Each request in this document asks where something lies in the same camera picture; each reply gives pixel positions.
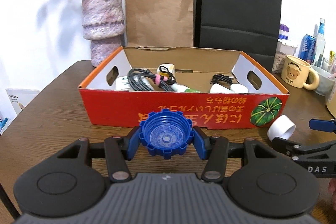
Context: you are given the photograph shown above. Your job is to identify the white cylindrical cap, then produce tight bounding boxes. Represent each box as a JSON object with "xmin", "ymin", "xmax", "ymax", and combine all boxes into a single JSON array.
[{"xmin": 267, "ymin": 115, "xmax": 296, "ymax": 141}]

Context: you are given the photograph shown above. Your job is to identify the purple ceramic vase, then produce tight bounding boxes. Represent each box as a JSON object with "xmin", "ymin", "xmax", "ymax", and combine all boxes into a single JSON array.
[{"xmin": 81, "ymin": 0, "xmax": 125, "ymax": 67}]

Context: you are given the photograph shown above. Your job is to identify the white ribbed bottle cap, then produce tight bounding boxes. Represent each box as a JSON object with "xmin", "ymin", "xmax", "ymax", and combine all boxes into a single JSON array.
[{"xmin": 230, "ymin": 84, "xmax": 249, "ymax": 94}]

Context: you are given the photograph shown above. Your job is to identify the purple white jar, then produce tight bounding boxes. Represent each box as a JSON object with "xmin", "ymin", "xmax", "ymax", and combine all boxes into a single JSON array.
[{"xmin": 278, "ymin": 24, "xmax": 289, "ymax": 40}]

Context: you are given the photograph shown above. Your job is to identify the blue white package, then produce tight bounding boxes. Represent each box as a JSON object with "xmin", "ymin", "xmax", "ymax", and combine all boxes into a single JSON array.
[{"xmin": 0, "ymin": 113, "xmax": 12, "ymax": 135}]

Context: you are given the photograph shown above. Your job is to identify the clear container with white lid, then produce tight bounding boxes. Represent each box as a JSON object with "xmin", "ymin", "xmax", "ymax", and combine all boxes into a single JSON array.
[{"xmin": 272, "ymin": 42, "xmax": 297, "ymax": 74}]

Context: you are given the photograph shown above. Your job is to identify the black cable in box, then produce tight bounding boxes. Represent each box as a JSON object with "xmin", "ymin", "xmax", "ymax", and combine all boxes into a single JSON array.
[{"xmin": 210, "ymin": 74, "xmax": 234, "ymax": 85}]

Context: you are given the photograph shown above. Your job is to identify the green spray bottle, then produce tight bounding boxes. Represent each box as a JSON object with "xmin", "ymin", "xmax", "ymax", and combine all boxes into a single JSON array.
[{"xmin": 171, "ymin": 83, "xmax": 201, "ymax": 93}]

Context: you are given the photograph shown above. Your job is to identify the blue soda can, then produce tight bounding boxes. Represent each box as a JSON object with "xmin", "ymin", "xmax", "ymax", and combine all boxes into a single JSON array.
[{"xmin": 298, "ymin": 35, "xmax": 315, "ymax": 64}]

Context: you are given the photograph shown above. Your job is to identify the yellow white tape roll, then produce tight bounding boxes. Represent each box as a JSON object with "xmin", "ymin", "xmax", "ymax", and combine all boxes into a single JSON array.
[{"xmin": 157, "ymin": 63, "xmax": 175, "ymax": 79}]

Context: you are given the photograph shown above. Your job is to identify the cream thermos jug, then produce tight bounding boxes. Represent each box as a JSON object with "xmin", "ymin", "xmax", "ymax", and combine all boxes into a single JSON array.
[{"xmin": 326, "ymin": 89, "xmax": 336, "ymax": 118}]

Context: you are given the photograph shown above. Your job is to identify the black paper bag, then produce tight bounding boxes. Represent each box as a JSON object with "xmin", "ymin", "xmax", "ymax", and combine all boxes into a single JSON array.
[{"xmin": 194, "ymin": 0, "xmax": 281, "ymax": 71}]

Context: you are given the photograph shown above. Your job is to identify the braided grey cable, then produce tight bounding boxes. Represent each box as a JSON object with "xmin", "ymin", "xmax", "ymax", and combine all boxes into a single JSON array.
[{"xmin": 127, "ymin": 68, "xmax": 176, "ymax": 93}]

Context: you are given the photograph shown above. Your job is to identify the clear plastic bottle blue label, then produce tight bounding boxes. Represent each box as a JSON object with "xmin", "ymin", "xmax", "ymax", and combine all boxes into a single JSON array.
[{"xmin": 313, "ymin": 19, "xmax": 325, "ymax": 68}]

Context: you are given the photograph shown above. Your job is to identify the red cardboard box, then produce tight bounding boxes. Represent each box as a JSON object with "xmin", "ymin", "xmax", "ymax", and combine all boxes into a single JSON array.
[{"xmin": 79, "ymin": 47, "xmax": 289, "ymax": 129}]

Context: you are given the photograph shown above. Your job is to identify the white tube bottle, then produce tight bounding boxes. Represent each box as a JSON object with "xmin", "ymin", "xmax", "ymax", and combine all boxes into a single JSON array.
[{"xmin": 114, "ymin": 76, "xmax": 154, "ymax": 91}]

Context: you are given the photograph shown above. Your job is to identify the brown paper bag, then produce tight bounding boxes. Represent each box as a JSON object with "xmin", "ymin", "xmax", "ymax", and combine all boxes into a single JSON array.
[{"xmin": 125, "ymin": 0, "xmax": 194, "ymax": 47}]

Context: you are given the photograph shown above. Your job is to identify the yellow bear mug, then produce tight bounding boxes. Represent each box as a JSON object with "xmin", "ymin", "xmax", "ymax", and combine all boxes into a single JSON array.
[{"xmin": 281, "ymin": 55, "xmax": 319, "ymax": 90}]

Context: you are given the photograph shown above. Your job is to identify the white power adapter plug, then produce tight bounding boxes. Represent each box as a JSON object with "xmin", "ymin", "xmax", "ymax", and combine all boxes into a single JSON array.
[{"xmin": 210, "ymin": 84, "xmax": 233, "ymax": 93}]

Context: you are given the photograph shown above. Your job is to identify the blue bottle cap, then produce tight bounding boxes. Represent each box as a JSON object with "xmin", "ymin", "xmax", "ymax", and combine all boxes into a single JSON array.
[{"xmin": 139, "ymin": 109, "xmax": 194, "ymax": 160}]

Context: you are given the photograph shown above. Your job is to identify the grey ceramic bowl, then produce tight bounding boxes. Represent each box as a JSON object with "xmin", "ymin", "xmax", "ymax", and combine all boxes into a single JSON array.
[{"xmin": 312, "ymin": 65, "xmax": 335, "ymax": 96}]

